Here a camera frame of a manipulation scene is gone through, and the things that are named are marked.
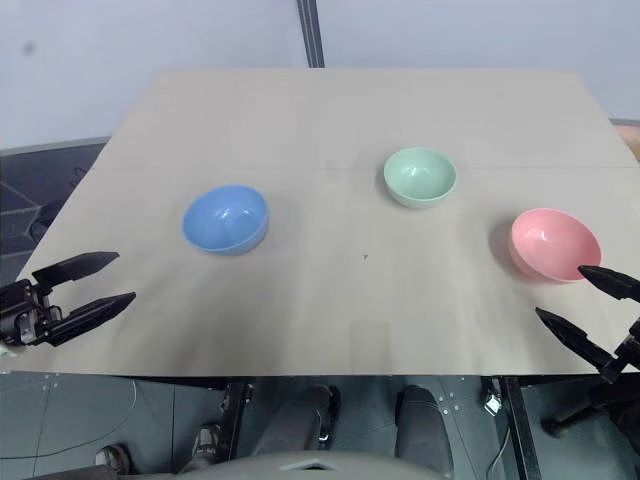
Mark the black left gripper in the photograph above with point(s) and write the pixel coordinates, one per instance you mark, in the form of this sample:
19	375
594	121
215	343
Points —
20	312

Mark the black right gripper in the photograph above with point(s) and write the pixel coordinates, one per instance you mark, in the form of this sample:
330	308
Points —
629	352

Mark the pink-red bowl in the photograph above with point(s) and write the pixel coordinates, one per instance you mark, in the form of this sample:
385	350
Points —
555	245

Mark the dark floor mat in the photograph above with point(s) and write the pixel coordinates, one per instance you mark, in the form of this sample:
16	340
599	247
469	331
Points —
35	200

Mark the black chair base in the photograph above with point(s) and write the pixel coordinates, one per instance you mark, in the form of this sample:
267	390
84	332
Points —
585	415

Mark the small white tag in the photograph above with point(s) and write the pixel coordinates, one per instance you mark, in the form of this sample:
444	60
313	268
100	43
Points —
492	404

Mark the black table leg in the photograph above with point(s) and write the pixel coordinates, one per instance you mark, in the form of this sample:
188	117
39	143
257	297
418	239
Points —
517	430
236	415

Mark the blue bowl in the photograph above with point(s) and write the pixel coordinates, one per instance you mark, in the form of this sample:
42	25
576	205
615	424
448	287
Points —
225	220

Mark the grey sneaker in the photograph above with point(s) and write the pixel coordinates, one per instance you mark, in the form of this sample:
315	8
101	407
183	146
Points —
114	457
207	442

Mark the dark rounded robot leg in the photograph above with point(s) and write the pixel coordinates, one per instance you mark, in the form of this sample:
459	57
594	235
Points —
300	420
422	425

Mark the green bowl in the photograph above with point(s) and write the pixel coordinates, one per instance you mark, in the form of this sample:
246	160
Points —
420	175

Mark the grey robot torso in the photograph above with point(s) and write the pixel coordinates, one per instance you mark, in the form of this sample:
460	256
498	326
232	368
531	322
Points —
310	467

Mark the dark vertical post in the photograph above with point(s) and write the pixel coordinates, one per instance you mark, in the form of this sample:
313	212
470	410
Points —
311	32

